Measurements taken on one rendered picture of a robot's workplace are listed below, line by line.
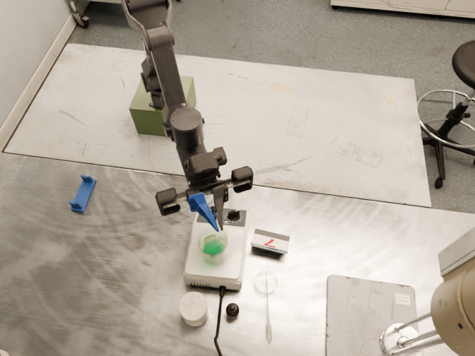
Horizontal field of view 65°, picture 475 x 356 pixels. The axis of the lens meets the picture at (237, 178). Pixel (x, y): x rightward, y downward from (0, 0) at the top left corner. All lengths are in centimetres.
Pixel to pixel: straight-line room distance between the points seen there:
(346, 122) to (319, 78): 20
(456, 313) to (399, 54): 260
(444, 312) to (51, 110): 115
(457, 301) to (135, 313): 66
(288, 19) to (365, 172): 214
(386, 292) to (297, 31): 232
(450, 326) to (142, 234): 70
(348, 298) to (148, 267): 47
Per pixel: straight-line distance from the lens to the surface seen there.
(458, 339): 51
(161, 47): 71
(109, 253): 98
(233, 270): 82
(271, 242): 92
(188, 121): 67
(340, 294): 92
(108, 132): 117
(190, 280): 86
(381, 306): 94
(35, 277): 102
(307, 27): 302
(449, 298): 50
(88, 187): 107
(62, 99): 132
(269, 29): 297
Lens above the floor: 177
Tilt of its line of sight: 59 degrees down
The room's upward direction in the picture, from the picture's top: straight up
